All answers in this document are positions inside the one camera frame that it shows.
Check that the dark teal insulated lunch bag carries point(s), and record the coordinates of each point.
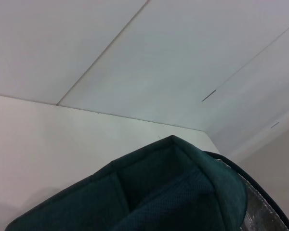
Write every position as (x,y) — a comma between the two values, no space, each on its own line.
(147,192)

